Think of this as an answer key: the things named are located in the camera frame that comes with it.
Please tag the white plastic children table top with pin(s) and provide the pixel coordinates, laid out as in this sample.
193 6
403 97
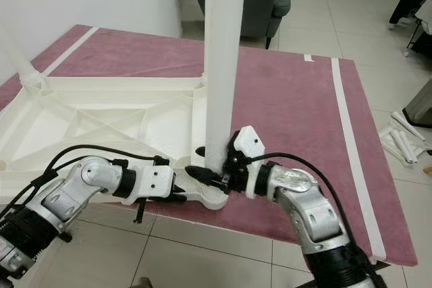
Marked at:
94 116

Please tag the dark robot left foot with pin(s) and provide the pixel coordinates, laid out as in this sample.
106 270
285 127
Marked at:
143 282

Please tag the maroon cloth with white stripes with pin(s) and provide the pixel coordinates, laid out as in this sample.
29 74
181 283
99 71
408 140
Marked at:
304 119

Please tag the dark grey armchair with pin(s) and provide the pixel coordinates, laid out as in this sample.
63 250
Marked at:
266 1

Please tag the white plastic tube bundle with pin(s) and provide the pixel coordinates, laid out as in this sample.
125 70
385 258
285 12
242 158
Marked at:
401 139

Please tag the light wooden stick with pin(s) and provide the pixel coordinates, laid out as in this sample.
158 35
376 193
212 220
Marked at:
428 168

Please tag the steel trash bin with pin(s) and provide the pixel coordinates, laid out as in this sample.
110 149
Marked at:
420 109

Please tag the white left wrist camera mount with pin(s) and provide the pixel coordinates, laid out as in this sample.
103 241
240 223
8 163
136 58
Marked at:
155 179

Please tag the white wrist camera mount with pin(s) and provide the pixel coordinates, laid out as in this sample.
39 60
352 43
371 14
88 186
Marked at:
155 179
250 141

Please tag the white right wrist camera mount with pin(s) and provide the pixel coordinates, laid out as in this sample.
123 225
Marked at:
250 141

